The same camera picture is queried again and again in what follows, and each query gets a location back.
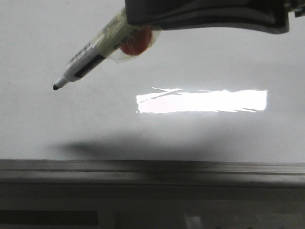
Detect white whiteboard with aluminium frame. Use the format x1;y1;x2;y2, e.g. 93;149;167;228
0;0;305;187

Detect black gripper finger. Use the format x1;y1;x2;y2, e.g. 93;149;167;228
125;0;289;34

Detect white whiteboard marker pen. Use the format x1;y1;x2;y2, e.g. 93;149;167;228
52;8;161;91

